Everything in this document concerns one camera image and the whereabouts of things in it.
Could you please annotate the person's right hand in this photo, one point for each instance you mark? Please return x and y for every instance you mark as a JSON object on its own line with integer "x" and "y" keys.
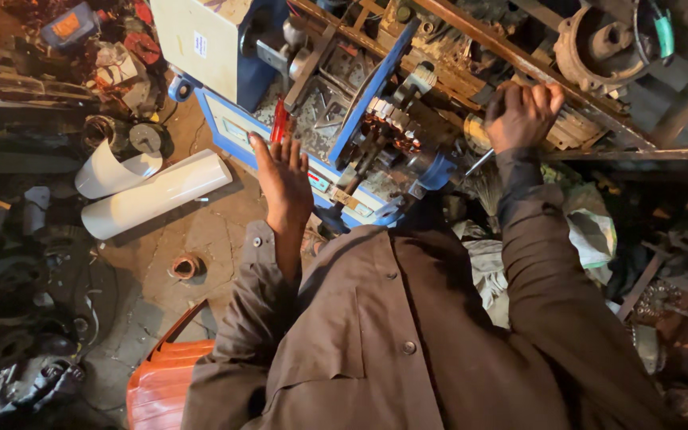
{"x": 520, "y": 119}

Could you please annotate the person's left hand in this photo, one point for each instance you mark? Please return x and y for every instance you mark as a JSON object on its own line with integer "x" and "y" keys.
{"x": 285, "y": 182}

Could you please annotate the person's right fingers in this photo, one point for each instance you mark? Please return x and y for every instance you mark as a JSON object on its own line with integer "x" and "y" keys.
{"x": 526, "y": 95}

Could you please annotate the rusty metal rack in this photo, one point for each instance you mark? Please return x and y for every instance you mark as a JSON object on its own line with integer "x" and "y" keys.
{"x": 589, "y": 113}

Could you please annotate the cream stepped winding former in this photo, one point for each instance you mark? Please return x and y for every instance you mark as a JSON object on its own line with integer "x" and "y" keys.
{"x": 572, "y": 129}

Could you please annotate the yellow tape roll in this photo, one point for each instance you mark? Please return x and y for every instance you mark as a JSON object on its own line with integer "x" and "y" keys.
{"x": 474, "y": 135}

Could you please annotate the shiny metal rod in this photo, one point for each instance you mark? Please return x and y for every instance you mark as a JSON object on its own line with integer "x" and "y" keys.
{"x": 479, "y": 162}

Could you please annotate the rusty motor housing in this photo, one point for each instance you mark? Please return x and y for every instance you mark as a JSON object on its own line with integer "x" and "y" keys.
{"x": 599, "y": 46}

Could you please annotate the straw brush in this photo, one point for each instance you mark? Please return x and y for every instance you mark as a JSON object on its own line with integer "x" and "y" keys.
{"x": 488, "y": 192}

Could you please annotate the white cloth sack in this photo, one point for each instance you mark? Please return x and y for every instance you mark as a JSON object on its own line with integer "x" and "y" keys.
{"x": 589, "y": 230}

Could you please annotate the heap of rusty motor parts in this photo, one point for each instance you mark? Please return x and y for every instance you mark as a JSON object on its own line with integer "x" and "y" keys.
{"x": 678, "y": 280}

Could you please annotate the person's brown shirt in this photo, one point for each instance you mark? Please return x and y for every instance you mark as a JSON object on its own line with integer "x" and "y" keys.
{"x": 404, "y": 334}

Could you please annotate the blue coil winding machine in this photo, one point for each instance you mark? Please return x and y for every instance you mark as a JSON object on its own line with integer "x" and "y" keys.
{"x": 224, "y": 54}

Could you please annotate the grey round motor part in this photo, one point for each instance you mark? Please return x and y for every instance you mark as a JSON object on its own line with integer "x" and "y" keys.
{"x": 148, "y": 138}

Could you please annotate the long white paper roll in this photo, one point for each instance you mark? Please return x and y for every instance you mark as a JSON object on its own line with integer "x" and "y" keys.
{"x": 156, "y": 194}

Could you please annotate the short white paper roll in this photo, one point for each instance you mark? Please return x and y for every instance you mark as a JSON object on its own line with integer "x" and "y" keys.
{"x": 110, "y": 172}

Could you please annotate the dark copper wound stator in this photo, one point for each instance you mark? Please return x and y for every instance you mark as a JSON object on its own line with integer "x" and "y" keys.
{"x": 101, "y": 132}

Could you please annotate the blue plastic jug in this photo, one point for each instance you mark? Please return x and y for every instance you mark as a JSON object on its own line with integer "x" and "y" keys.
{"x": 70, "y": 25}

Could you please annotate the orange plastic stool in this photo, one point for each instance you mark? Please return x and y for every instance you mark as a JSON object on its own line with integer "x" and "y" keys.
{"x": 165, "y": 388}

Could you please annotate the heap of dark scrap parts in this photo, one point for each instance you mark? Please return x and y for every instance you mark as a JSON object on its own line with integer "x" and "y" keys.
{"x": 15, "y": 310}

